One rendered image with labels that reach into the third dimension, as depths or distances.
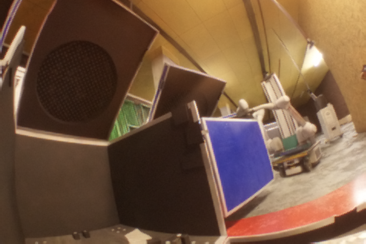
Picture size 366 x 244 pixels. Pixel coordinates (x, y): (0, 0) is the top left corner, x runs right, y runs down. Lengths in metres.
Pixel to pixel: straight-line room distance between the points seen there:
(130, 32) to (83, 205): 1.42
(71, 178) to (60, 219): 0.36
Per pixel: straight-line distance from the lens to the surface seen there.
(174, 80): 1.89
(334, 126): 4.87
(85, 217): 1.44
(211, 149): 1.22
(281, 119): 2.99
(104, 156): 1.54
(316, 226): 0.89
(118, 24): 1.31
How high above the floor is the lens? 0.59
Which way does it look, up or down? 22 degrees up
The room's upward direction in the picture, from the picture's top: 13 degrees counter-clockwise
